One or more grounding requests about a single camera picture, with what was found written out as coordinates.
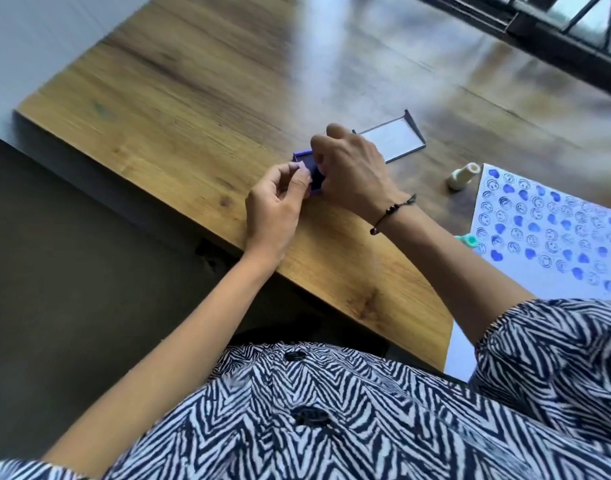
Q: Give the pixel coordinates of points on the person's right hand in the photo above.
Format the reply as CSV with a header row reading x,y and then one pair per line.
x,y
353,169

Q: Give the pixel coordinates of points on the person's left thumb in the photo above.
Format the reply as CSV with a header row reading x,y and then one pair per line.
x,y
299,184

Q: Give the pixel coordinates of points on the blue ink pad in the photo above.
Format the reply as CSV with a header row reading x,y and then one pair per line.
x,y
308,162

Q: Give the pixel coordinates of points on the clear ink pad lid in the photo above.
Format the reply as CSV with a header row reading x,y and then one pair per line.
x,y
393,139

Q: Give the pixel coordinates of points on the person's right forearm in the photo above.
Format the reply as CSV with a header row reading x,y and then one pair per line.
x,y
450,269

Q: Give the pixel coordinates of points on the cream stamp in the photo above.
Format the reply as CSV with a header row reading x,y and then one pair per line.
x,y
463,177

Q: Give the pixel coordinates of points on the person's right fingers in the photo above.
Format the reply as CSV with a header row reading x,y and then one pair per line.
x,y
321,154

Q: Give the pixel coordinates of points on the green stamp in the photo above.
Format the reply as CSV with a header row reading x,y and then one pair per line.
x,y
468,240

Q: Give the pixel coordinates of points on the person's left forearm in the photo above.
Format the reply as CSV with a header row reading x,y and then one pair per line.
x,y
155,354

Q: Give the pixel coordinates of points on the white paper with blue stamps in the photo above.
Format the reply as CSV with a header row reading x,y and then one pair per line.
x,y
545,234

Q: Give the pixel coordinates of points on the black and white zebra shirt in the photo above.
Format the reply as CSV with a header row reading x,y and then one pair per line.
x,y
385,409

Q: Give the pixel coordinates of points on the person's left hand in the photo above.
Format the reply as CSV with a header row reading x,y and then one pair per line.
x,y
271,209

